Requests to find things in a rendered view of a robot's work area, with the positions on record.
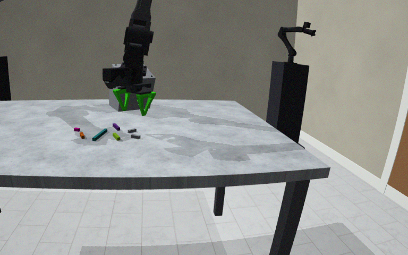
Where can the purple rod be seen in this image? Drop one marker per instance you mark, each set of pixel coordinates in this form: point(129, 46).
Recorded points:
point(116, 126)

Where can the turquoise rod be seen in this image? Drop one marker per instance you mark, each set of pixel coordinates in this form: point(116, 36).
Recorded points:
point(96, 137)

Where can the lime green bar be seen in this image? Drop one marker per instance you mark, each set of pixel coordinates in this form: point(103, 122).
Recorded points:
point(116, 136)

